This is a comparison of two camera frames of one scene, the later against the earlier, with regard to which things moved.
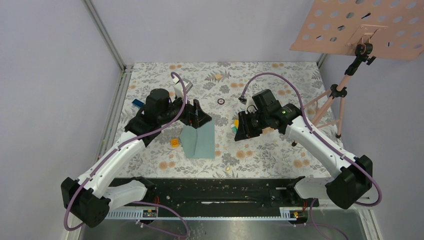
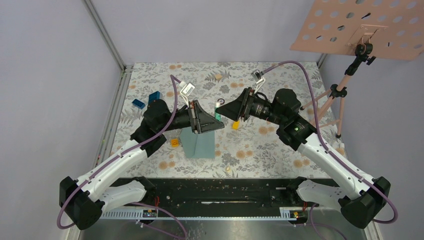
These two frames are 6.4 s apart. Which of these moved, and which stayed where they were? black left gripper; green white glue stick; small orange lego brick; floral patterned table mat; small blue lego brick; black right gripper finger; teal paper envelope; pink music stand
Moved: black right gripper finger; green white glue stick; black left gripper
Stayed: small blue lego brick; floral patterned table mat; teal paper envelope; small orange lego brick; pink music stand
